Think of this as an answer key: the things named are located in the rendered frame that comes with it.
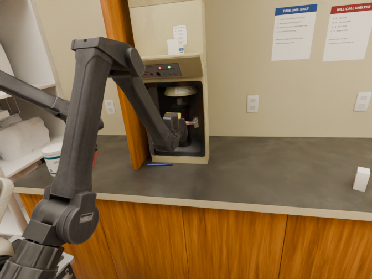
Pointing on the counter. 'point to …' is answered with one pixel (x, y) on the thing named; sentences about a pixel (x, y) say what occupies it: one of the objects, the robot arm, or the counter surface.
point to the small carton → (175, 46)
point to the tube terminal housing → (155, 25)
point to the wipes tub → (52, 156)
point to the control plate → (162, 70)
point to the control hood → (187, 66)
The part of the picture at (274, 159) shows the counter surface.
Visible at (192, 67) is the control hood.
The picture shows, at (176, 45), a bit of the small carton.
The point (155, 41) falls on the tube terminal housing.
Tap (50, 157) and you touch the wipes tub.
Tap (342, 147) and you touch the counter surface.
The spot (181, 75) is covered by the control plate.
